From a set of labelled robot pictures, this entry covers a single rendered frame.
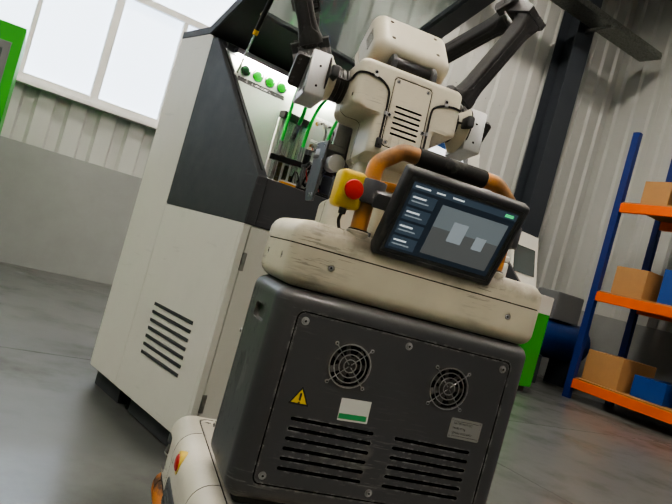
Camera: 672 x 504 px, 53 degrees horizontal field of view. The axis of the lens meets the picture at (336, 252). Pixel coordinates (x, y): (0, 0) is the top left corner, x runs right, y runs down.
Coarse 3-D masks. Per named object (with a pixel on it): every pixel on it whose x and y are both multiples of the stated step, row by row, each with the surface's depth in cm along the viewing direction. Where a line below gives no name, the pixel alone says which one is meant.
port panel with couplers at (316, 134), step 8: (320, 112) 288; (320, 120) 289; (328, 120) 292; (312, 128) 287; (320, 128) 290; (328, 128) 289; (312, 136) 288; (320, 136) 290; (312, 144) 287; (304, 152) 286; (312, 152) 289; (312, 160) 290; (304, 176) 289
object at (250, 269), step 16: (256, 240) 215; (256, 256) 216; (240, 272) 213; (256, 272) 217; (240, 288) 214; (240, 304) 215; (224, 320) 213; (240, 320) 216; (224, 336) 213; (224, 352) 214; (224, 368) 215; (208, 384) 212; (224, 384) 216; (208, 400) 213; (208, 416) 214
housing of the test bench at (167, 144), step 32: (192, 32) 271; (192, 64) 264; (192, 96) 258; (160, 128) 274; (160, 160) 267; (160, 192) 261; (128, 256) 270; (128, 288) 264; (128, 320) 257; (96, 352) 273; (96, 384) 274
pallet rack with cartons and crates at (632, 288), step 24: (624, 168) 734; (624, 192) 729; (648, 192) 727; (600, 264) 730; (648, 264) 771; (600, 288) 729; (624, 288) 717; (648, 288) 702; (648, 312) 673; (624, 336) 774; (576, 360) 727; (600, 360) 720; (624, 360) 696; (576, 384) 720; (600, 384) 713; (624, 384) 700; (648, 384) 675; (648, 408) 650
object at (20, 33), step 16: (0, 32) 406; (16, 32) 410; (0, 48) 406; (16, 48) 411; (0, 64) 408; (16, 64) 412; (0, 80) 408; (0, 96) 410; (0, 112) 411; (0, 128) 443
